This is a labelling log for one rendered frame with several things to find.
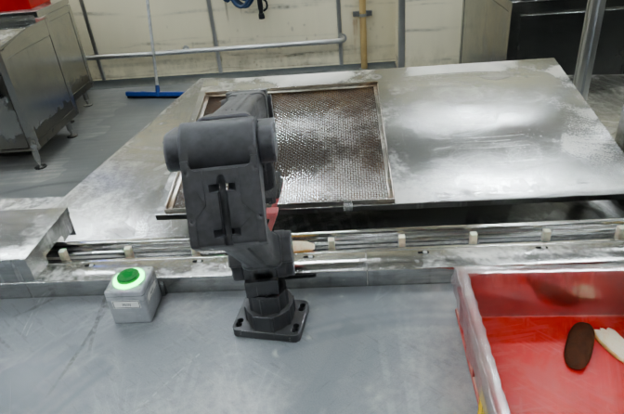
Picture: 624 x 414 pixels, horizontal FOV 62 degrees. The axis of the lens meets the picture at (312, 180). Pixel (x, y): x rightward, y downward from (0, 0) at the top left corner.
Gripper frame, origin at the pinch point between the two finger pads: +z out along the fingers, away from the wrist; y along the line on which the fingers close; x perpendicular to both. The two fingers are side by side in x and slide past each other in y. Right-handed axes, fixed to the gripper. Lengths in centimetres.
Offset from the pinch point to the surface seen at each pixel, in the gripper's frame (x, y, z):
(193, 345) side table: -11.4, 20.8, 10.2
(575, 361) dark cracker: 49, 27, 9
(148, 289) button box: -20.5, 13.0, 4.0
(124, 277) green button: -24.3, 12.7, 1.3
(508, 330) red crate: 41.4, 19.6, 10.1
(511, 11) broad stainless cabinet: 94, -167, -3
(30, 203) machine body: -68, -29, 9
